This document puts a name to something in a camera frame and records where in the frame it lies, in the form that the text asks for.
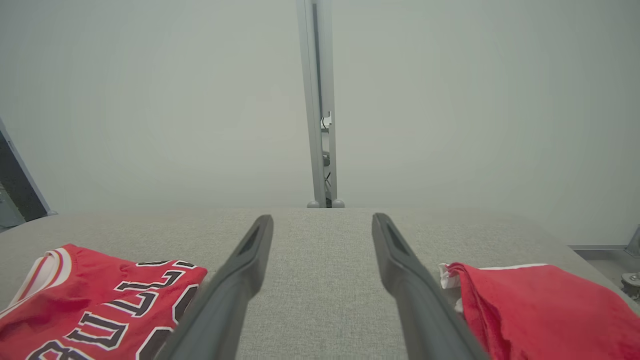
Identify metal caster wheel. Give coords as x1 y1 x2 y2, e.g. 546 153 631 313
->
620 272 640 301

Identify red Bulls jersey white sleeves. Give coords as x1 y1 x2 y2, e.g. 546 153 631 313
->
0 243 209 360

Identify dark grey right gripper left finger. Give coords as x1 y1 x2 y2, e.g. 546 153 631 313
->
154 214 275 360

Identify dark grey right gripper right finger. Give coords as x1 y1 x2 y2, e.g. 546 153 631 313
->
371 212 490 360

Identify red shorts white trim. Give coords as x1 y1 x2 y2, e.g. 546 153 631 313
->
438 262 640 360

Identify dark panel with grey frame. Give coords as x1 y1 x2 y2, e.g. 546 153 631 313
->
0 116 57 232

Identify grey baseboard rail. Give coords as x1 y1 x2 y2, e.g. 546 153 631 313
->
567 225 640 261

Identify grey metal partition post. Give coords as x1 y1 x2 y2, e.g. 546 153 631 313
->
295 0 346 209

